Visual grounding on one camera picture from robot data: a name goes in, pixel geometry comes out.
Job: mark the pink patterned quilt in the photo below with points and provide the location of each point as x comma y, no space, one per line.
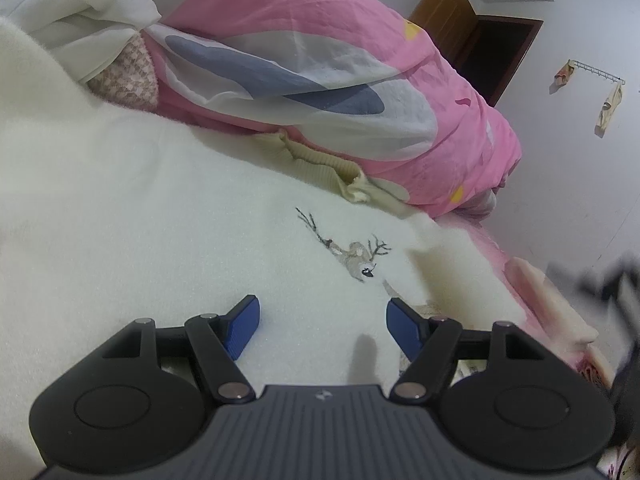
325,60

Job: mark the small hanging cloth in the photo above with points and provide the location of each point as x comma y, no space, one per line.
565,76

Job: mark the crumpled white cloth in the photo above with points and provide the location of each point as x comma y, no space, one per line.
75,0

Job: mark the wooden door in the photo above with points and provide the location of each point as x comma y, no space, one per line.
450,15

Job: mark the cream sweater with deer embroidery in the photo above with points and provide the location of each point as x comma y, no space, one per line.
175,220

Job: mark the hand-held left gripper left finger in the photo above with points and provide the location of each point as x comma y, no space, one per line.
245,327

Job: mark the metal wall hook rack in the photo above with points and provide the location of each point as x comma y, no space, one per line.
597,70

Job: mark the long hanging cloth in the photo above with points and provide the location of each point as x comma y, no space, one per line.
607,110

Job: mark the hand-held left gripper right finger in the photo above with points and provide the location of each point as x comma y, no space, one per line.
402,327

